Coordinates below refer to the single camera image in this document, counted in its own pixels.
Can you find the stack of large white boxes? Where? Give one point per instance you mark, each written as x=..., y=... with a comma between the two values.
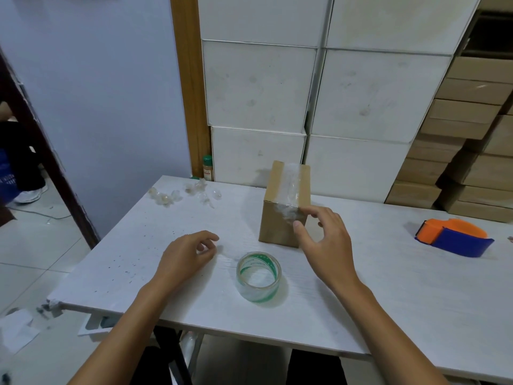
x=360, y=96

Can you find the person's right hand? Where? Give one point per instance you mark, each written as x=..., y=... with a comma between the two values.
x=330, y=252

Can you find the light wooden door trim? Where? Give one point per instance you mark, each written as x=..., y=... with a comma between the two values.
x=192, y=84

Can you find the white paper sheet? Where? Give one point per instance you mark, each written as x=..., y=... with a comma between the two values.
x=16, y=330

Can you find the small taped cardboard box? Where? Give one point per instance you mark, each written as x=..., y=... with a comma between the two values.
x=280, y=204

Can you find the dark wooden door frame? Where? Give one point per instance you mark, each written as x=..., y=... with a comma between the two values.
x=48, y=156

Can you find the pile of crumpled tape scraps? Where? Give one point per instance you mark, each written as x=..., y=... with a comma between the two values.
x=164, y=196

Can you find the clear packing tape roll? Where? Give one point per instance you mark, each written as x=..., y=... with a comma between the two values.
x=271, y=286

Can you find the person's left hand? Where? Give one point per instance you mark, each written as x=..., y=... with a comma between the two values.
x=180, y=258

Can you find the person's right forearm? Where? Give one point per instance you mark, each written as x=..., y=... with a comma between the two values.
x=384, y=336

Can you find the person's left forearm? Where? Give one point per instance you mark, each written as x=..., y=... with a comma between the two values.
x=128, y=328

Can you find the green-capped brown bottle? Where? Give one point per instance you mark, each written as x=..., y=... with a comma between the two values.
x=207, y=168

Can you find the orange and blue tape dispenser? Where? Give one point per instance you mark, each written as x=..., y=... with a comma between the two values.
x=461, y=240

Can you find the person's black trousers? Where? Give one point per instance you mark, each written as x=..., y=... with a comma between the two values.
x=316, y=368

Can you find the blue bag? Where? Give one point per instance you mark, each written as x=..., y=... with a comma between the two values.
x=6, y=176

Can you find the stack of brown cardboard boxes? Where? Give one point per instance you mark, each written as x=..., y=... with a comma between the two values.
x=473, y=116

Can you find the person's right thumb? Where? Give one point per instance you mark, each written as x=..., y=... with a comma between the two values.
x=303, y=235

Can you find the person's left fingers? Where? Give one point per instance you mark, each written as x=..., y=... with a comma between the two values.
x=206, y=242

